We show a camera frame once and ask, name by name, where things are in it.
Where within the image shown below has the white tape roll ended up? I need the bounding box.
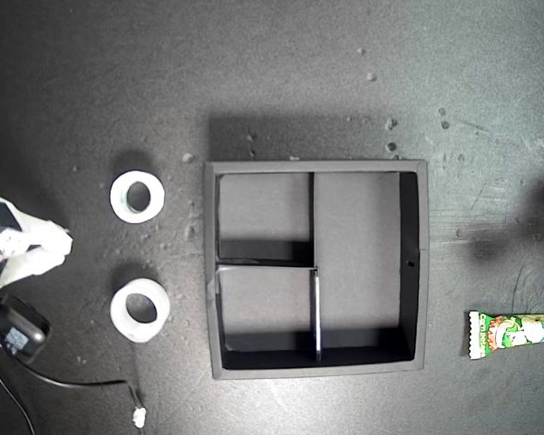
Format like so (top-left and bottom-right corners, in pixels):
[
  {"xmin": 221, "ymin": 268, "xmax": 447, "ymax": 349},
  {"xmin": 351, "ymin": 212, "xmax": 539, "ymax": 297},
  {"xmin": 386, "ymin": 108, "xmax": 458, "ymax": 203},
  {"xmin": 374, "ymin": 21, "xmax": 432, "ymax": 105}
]
[
  {"xmin": 109, "ymin": 277, "xmax": 171, "ymax": 343},
  {"xmin": 109, "ymin": 169, "xmax": 166, "ymax": 224}
]

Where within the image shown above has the green printed snack bar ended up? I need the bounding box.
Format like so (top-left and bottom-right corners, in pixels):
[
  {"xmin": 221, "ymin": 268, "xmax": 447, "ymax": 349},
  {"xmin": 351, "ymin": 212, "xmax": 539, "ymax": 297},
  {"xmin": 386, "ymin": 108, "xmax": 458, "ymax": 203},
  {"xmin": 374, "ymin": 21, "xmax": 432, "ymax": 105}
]
[{"xmin": 467, "ymin": 310, "xmax": 544, "ymax": 362}]

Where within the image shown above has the black tray with wells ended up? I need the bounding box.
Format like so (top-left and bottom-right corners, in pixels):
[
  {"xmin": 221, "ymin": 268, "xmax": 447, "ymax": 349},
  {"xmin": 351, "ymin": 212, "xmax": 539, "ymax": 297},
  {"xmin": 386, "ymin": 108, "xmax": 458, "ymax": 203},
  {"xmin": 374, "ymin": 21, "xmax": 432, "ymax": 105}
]
[{"xmin": 203, "ymin": 158, "xmax": 432, "ymax": 381}]

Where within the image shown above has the small black camera box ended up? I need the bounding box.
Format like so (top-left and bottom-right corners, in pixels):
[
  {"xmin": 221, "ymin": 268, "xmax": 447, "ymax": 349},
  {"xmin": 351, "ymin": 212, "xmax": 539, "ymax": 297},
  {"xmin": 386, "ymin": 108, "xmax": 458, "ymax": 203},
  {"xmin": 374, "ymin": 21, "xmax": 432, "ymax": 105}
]
[{"xmin": 0, "ymin": 294, "xmax": 52, "ymax": 365}]

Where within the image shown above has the thin grey wire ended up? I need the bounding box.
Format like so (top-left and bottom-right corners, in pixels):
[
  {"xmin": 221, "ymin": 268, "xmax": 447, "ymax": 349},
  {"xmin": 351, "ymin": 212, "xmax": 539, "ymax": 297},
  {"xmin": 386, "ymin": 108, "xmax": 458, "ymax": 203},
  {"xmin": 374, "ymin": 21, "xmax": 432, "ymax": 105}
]
[{"xmin": 0, "ymin": 346, "xmax": 36, "ymax": 435}]

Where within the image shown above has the black camera cable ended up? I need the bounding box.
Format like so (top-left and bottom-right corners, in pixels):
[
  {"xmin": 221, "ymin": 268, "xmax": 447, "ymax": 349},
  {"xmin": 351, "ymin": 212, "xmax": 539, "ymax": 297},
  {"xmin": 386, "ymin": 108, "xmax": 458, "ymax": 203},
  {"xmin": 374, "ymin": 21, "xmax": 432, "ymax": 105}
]
[{"xmin": 24, "ymin": 360, "xmax": 132, "ymax": 391}]

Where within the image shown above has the small white wire connector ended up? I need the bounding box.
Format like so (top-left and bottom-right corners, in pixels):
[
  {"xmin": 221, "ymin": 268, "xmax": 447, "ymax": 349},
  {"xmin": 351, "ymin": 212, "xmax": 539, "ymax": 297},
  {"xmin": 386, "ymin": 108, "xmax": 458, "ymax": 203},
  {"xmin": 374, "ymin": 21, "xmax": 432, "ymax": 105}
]
[{"xmin": 125, "ymin": 380, "xmax": 147, "ymax": 428}]

